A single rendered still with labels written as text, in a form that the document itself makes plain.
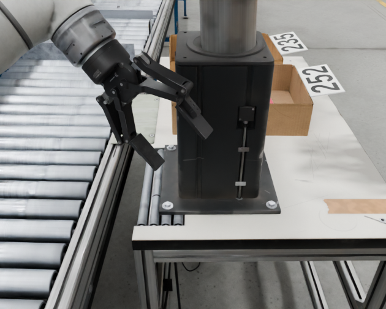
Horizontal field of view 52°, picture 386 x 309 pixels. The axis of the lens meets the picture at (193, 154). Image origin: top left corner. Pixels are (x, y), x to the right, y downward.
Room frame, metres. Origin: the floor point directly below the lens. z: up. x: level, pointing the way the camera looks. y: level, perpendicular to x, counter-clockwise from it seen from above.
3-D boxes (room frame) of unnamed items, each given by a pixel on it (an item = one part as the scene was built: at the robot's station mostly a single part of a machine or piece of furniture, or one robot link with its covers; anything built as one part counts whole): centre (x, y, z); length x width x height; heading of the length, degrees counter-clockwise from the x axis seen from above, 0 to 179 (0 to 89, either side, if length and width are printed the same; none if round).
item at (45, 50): (1.54, 0.46, 0.76); 0.46 x 0.01 x 0.09; 88
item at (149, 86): (0.58, 0.06, 1.06); 0.11 x 0.04 x 0.01; 63
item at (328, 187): (1.05, -0.16, 0.74); 1.00 x 0.58 x 0.03; 1
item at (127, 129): (0.61, 0.12, 1.00); 0.04 x 0.01 x 0.11; 153
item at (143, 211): (0.73, 0.11, 0.74); 0.28 x 0.02 x 0.02; 1
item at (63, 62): (1.51, 0.47, 0.72); 0.52 x 0.05 x 0.05; 88
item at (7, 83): (1.32, 0.47, 0.72); 0.52 x 0.05 x 0.05; 88
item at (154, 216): (0.73, 0.08, 0.74); 0.28 x 0.02 x 0.02; 1
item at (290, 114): (1.08, -0.13, 0.80); 0.38 x 0.28 x 0.10; 89
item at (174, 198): (0.75, -0.06, 0.91); 0.26 x 0.26 x 0.33; 1
